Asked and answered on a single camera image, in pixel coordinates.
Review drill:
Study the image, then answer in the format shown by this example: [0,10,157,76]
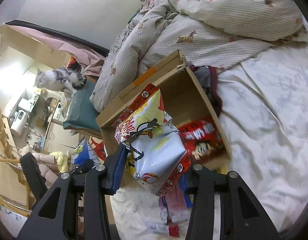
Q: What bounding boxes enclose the red cartoon face snack bag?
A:
[178,115,224,164]

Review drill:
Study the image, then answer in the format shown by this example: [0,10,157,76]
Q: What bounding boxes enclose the white penguin chip bag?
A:
[112,83,190,197]

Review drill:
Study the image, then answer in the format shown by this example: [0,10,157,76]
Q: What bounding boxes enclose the red shopping bag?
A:
[89,137,107,161]

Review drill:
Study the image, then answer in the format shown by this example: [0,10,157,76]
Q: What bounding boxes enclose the teal bed headboard cushion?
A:
[63,80,100,132]

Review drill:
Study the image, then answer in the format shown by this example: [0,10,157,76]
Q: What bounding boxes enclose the white printed bed sheet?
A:
[109,39,308,240]

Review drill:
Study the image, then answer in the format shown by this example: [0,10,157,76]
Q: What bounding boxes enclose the brown cardboard box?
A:
[96,50,231,170]

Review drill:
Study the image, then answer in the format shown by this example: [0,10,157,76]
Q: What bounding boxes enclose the grey white cat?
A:
[34,68,87,96]

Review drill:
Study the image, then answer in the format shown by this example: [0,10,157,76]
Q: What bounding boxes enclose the pink curtain cloth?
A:
[11,25,105,77]

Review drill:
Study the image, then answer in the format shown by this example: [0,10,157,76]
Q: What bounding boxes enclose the grey checked duvet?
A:
[89,0,308,112]

